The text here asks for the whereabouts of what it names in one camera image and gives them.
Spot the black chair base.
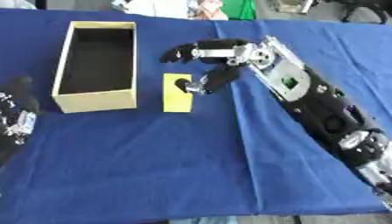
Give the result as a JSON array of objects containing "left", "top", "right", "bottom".
[{"left": 321, "top": 0, "right": 392, "bottom": 25}]

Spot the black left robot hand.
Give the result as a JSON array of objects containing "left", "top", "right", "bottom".
[{"left": 0, "top": 76, "right": 42, "bottom": 169}]

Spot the yellow rectangular block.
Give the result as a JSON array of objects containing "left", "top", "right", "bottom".
[{"left": 160, "top": 73, "right": 195, "bottom": 114}]

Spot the tan cardboard box, dark inside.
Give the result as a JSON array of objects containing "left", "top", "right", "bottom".
[{"left": 50, "top": 20, "right": 140, "bottom": 115}]

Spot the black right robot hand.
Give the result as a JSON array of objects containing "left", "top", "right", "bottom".
[{"left": 157, "top": 38, "right": 259, "bottom": 95}]

